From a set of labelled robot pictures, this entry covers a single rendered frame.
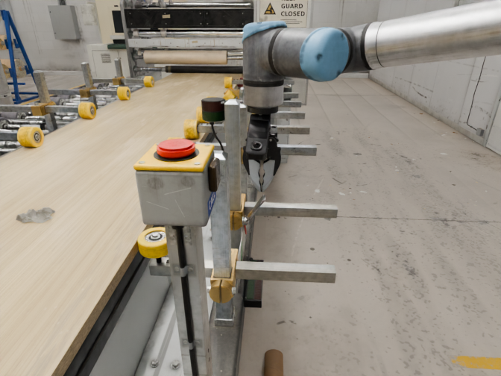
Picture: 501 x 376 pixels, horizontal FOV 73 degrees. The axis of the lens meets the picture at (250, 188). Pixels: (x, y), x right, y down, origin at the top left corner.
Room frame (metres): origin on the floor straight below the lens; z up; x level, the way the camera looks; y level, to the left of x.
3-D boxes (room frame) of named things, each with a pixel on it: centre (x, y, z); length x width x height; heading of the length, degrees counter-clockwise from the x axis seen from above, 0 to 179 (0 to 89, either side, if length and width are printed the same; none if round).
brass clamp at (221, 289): (0.62, 0.06, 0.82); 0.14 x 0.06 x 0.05; 176
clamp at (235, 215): (0.87, 0.05, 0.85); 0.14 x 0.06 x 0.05; 176
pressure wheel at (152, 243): (0.65, 0.22, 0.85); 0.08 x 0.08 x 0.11
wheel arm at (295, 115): (1.64, -0.01, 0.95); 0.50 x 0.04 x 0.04; 86
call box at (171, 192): (0.34, 0.08, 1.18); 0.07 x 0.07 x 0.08; 86
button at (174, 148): (0.34, 0.08, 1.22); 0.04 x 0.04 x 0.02
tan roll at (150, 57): (3.49, 0.42, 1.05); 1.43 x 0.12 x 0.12; 86
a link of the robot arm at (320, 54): (0.70, -0.12, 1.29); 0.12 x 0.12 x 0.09; 45
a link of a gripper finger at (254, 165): (0.78, -0.01, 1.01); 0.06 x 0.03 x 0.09; 176
